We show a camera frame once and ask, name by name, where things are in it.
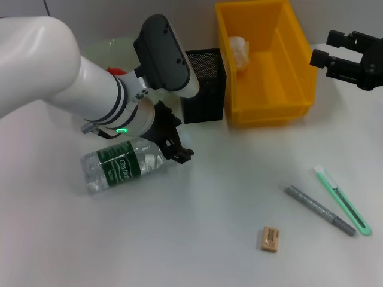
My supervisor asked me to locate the orange fruit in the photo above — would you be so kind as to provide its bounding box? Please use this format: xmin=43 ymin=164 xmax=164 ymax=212
xmin=106 ymin=66 xmax=128 ymax=77

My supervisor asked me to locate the pale green glass fruit plate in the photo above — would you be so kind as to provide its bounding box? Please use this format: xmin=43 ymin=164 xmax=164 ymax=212
xmin=79 ymin=37 xmax=181 ymax=102

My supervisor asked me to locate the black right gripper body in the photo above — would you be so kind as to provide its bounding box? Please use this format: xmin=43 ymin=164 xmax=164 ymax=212
xmin=357 ymin=36 xmax=383 ymax=92

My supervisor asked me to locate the thin left arm cable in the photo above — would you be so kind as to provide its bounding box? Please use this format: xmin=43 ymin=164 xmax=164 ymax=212
xmin=81 ymin=120 xmax=121 ymax=140

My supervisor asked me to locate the beige eraser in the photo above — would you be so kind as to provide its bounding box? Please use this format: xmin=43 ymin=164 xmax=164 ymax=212
xmin=256 ymin=226 xmax=281 ymax=254

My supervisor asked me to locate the white paper ball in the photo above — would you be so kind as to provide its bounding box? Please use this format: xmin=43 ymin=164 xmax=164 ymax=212
xmin=229 ymin=35 xmax=251 ymax=72

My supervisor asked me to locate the black mesh pen holder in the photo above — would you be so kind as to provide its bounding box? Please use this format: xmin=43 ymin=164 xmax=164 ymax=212
xmin=180 ymin=48 xmax=227 ymax=124

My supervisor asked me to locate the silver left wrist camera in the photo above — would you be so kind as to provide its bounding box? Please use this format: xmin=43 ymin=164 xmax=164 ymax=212
xmin=133 ymin=14 xmax=200 ymax=99

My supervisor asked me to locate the mint green utility knife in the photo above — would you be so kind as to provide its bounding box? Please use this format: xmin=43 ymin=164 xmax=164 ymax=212
xmin=313 ymin=163 xmax=372 ymax=237

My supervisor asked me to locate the clear green-label water bottle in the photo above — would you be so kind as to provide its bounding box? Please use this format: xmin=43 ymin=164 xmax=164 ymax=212
xmin=80 ymin=133 xmax=193 ymax=194

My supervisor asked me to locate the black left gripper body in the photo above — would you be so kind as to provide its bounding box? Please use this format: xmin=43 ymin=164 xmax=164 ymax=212
xmin=139 ymin=100 xmax=178 ymax=152

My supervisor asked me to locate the grey marker pen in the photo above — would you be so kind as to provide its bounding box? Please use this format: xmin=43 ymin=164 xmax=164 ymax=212
xmin=278 ymin=184 xmax=357 ymax=239

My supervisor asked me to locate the yellow plastic bin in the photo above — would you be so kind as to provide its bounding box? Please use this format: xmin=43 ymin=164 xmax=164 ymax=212
xmin=214 ymin=0 xmax=318 ymax=128

